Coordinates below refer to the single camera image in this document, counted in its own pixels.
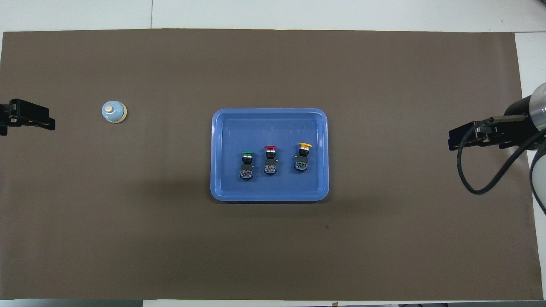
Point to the green push button switch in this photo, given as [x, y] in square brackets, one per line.
[247, 164]

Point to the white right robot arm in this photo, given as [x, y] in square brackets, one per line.
[541, 170]

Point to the blue plastic tray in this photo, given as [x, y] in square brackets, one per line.
[268, 187]

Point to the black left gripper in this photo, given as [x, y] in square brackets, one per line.
[23, 108]

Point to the brown table mat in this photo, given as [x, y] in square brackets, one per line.
[128, 234]

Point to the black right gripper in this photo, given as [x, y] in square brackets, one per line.
[518, 128]

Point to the red push button switch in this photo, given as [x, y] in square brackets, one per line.
[270, 160]

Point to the light blue desk bell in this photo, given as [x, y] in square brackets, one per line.
[113, 112]

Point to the yellow push button switch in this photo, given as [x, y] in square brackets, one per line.
[302, 157]

